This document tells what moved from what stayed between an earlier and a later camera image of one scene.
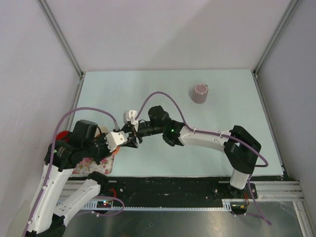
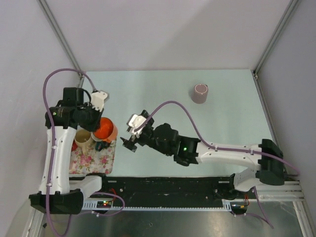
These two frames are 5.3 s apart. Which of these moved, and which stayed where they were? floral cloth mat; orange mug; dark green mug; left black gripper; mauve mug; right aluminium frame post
Moved: orange mug; left black gripper; dark green mug
Stayed: mauve mug; floral cloth mat; right aluminium frame post
